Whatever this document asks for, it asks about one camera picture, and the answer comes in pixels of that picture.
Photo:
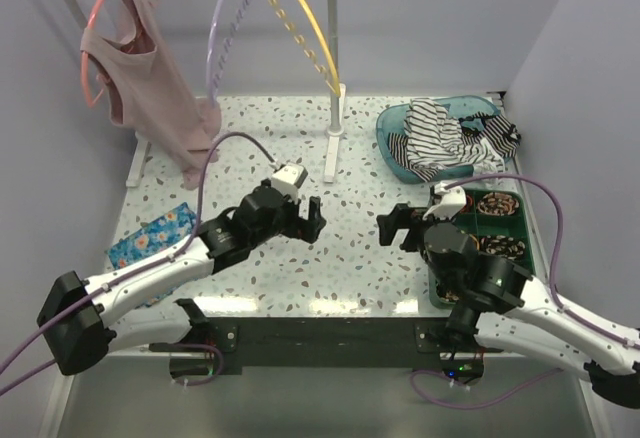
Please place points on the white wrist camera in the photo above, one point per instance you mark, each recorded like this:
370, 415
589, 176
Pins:
446, 202
289, 176

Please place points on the yellow plastic hanger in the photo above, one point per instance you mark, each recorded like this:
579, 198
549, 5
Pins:
309, 36

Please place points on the pink tank top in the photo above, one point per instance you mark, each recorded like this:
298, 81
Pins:
149, 95

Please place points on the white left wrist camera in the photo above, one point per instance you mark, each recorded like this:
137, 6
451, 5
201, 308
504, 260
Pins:
289, 176

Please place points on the teal plastic basket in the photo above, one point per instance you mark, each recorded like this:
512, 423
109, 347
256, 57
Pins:
391, 121

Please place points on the grey white hanger rack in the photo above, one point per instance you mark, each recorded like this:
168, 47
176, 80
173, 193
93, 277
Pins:
334, 130

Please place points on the blue floral cloth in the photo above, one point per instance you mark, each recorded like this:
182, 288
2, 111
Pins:
158, 235

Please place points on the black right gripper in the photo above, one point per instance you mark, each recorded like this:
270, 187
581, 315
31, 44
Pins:
398, 218

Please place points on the black white striped garment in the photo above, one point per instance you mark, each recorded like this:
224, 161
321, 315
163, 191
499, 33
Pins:
436, 147

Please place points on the green compartment tray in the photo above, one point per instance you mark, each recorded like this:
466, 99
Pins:
496, 220

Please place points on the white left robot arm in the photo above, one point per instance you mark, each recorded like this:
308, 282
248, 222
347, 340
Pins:
80, 317

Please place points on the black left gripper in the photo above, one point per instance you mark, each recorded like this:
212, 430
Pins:
307, 229

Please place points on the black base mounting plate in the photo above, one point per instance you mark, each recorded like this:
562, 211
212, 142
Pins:
240, 343

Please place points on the purple plastic hanger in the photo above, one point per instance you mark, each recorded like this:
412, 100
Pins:
219, 46

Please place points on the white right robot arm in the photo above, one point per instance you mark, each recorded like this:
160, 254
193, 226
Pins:
502, 306

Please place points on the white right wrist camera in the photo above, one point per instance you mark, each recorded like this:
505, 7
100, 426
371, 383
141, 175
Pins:
446, 202

